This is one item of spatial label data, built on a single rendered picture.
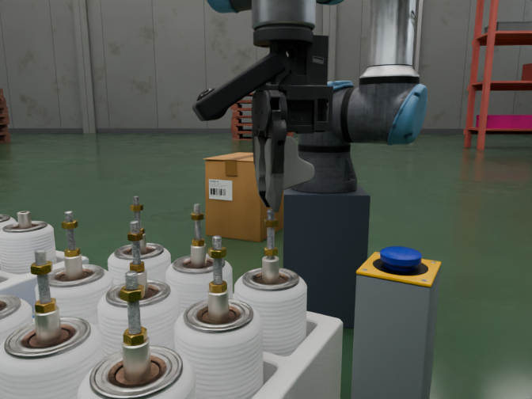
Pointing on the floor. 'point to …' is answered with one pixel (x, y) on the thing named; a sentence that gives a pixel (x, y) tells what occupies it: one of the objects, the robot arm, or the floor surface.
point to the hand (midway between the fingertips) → (266, 199)
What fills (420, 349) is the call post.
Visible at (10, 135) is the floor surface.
